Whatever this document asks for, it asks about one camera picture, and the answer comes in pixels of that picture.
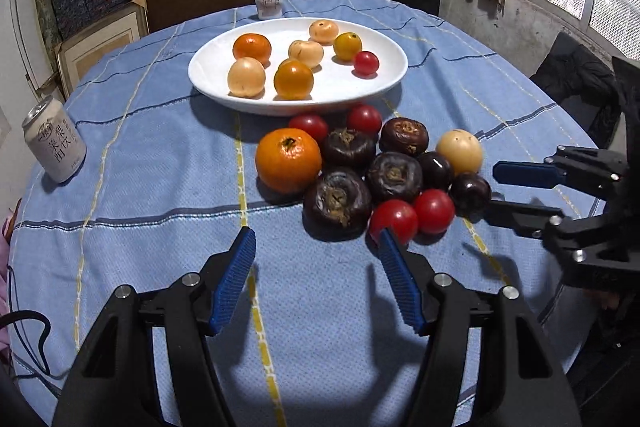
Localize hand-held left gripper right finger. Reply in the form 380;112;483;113
377;228;583;427

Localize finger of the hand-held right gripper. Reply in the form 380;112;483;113
492;147;628;188
482;201;590;264

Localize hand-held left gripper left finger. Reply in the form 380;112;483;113
52;227;257;427

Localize dark purple cherry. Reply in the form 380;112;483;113
448;172;492;215
416;151;455;191

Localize cream round fruit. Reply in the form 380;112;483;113
435;130;484;174

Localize orange tangerine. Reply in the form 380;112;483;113
255;128;322;194

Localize large beige round fruit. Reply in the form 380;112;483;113
227;57;266;98

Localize white oval plate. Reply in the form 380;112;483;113
188;17;410;116

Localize yellow-orange tomato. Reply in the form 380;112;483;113
273;60;315;100

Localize small yellow tomato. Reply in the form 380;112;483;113
333;32;363;62

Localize large orange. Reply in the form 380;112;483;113
233;34;272;66

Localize tan speckled round fruit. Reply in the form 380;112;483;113
288;40;324;68

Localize person's right hand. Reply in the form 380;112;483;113
590;289;623;312

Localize black jacket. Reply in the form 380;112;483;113
530;32;640;152

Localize blue checked tablecloth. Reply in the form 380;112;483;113
7;0;616;427

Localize white drink can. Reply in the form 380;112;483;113
21;96;87;184

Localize framed picture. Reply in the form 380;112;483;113
55;4;148;85

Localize white paper cup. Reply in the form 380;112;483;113
251;0;286;20

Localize blue patterned boxes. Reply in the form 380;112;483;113
50;0;132;40

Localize mottled green board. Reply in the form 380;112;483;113
32;0;63;62

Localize black cable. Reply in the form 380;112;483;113
0;311;56;378

